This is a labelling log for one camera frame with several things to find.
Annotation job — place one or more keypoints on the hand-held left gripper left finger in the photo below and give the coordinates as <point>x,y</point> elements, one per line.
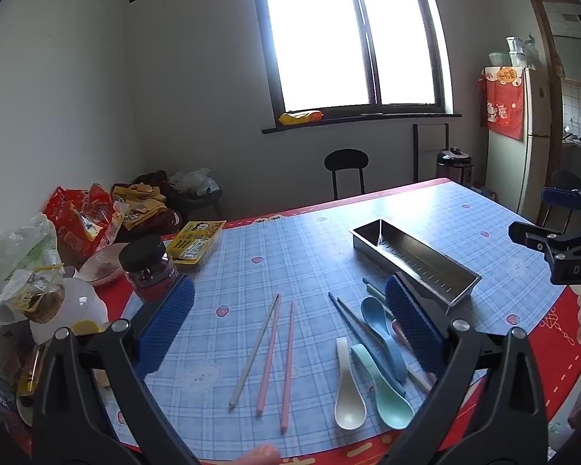
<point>169,319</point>

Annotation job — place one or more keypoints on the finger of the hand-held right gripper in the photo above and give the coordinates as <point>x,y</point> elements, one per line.
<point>527,233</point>
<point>561,197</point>

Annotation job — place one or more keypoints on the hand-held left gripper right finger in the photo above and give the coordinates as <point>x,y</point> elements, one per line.
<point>414,324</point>

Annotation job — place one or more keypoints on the pink spoon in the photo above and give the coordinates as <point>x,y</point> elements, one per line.
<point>398,332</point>

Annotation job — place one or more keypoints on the green chopstick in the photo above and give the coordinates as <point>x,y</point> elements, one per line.
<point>380,300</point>
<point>368,283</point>

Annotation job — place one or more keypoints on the blue spoon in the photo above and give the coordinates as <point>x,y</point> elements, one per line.
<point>374,312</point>

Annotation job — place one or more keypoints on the beige chopstick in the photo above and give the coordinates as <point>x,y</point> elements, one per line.
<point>254,351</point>
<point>423,380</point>

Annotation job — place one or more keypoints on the blue chopstick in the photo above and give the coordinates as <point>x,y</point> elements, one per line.
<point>336,302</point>
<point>356,320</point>

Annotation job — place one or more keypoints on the stainless steel tray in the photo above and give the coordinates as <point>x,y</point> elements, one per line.
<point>416,256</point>

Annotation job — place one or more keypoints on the green spoon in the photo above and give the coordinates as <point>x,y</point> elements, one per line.
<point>392,404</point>

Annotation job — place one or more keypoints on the white spoon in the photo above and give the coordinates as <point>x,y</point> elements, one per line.
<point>349,407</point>

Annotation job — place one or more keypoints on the pink chopstick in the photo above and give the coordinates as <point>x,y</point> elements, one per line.
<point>288,368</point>
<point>269,353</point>

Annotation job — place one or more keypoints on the person's left hand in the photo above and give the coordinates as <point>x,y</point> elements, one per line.
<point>264,455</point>

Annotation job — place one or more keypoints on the black chair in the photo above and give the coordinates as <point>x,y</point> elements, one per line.
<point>564,178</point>

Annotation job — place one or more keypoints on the jar with black lid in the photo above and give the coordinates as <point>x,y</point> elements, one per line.
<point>147,271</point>

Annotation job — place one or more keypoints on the white refrigerator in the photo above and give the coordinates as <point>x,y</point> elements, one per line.
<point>513,164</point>

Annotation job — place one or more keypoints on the yellow snack packet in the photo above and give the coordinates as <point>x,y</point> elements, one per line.
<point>196,242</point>

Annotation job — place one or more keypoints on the yellow round lid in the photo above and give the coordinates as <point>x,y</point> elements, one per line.
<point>84,327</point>

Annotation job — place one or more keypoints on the ceramic bowl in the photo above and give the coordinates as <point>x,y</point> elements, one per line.
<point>101,266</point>

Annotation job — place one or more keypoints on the white plastic container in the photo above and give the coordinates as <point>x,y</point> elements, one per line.
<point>77,305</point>

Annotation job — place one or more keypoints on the dark red cloth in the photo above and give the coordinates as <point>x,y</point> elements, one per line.
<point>157,220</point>

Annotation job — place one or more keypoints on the electric pressure cooker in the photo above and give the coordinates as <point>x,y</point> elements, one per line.
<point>452,167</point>

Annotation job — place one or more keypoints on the red printed cloth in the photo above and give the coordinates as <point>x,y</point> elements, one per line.
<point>503,106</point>

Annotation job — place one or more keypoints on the pile of yellow packets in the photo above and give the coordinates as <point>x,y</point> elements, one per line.
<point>140,203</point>

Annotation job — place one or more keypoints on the dark low stool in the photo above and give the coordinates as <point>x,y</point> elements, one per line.
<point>198,203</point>

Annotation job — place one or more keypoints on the blue plaid tablecloth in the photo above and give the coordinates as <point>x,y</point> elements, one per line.
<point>295,261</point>

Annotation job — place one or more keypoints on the red snack bag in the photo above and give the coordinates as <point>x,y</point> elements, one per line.
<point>72,223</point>

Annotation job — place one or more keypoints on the clear bag of snacks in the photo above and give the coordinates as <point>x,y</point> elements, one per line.
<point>34,295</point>

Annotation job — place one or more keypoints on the white plastic bag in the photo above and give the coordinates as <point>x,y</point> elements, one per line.
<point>193,181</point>

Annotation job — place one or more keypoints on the small yellow packet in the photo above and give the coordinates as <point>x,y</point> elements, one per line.
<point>29,373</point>

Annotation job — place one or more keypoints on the clear containers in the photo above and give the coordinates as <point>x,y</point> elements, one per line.
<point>513,48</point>

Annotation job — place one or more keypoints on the clear plastic bag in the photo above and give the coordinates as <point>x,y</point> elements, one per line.
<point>14,252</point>

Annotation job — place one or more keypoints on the black round stool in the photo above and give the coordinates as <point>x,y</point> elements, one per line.
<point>346,160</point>

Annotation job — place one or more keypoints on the dark windowsill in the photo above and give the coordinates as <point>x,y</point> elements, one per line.
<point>368,118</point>

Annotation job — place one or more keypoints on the yellow orange packet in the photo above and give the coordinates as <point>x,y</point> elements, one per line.
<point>300,117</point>

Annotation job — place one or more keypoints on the dark framed window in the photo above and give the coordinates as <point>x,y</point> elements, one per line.
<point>319,34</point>

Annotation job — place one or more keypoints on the black folding frame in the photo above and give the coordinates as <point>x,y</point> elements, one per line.
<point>415,155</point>

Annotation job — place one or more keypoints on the wooden door frame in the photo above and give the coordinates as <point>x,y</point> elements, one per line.
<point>542,19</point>

